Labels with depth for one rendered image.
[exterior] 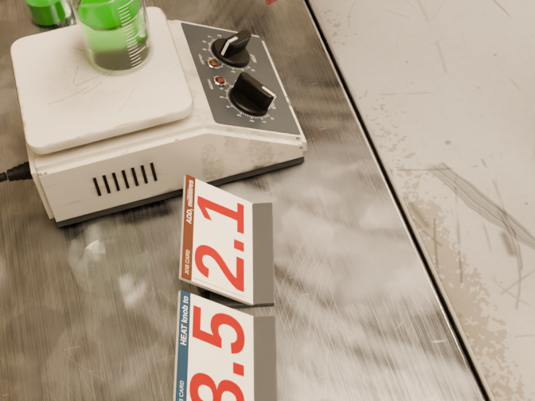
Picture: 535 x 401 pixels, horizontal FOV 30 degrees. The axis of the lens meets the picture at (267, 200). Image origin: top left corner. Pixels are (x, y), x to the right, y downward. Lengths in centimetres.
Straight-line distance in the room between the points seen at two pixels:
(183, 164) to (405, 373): 22
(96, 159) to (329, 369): 22
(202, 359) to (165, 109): 18
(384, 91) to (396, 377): 26
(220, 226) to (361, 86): 19
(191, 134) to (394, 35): 24
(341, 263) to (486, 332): 11
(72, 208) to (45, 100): 8
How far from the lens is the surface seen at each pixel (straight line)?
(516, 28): 89
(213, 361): 65
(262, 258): 71
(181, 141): 71
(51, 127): 71
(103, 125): 70
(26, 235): 77
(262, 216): 74
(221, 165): 74
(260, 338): 68
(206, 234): 70
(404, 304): 69
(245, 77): 75
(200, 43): 79
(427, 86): 83
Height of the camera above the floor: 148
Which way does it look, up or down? 51 degrees down
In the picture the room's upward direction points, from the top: 7 degrees counter-clockwise
